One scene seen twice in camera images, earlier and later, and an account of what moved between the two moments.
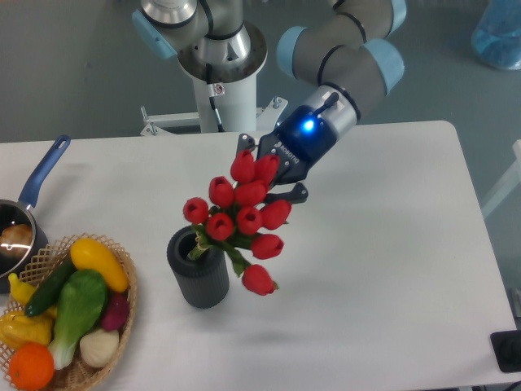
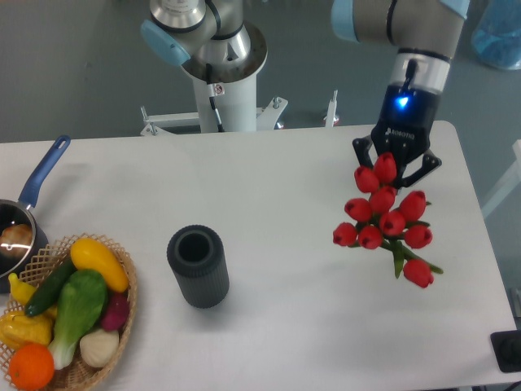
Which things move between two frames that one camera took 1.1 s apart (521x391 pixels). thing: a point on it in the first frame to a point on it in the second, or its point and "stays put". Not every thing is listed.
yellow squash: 87,253 stays put
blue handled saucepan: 19,239 stays put
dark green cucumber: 50,287 stays put
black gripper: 299,139 to 403,129
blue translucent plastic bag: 496,38 stays put
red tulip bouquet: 242,218 to 388,220
